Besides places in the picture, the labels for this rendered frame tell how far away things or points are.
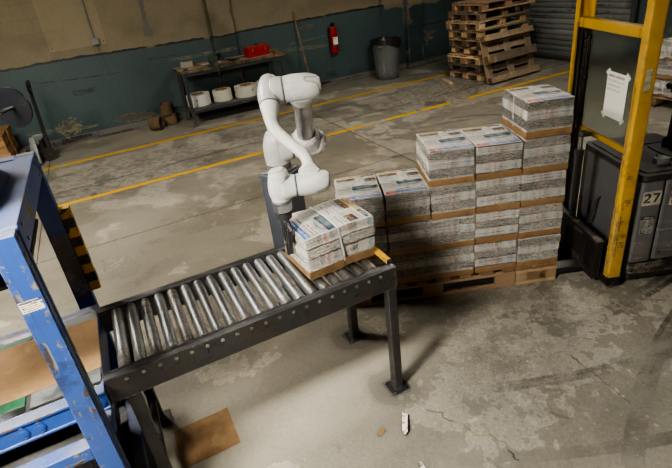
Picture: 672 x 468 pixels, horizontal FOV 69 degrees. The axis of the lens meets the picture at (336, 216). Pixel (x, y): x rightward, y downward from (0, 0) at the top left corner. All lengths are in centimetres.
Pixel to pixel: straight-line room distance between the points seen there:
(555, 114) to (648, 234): 104
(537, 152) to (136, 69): 721
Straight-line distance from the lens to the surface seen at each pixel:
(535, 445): 272
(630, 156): 332
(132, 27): 910
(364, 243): 242
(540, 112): 317
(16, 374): 244
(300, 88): 249
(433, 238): 326
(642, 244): 373
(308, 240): 223
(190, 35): 924
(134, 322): 242
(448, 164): 306
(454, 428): 273
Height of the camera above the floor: 212
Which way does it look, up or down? 27 degrees down
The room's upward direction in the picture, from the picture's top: 7 degrees counter-clockwise
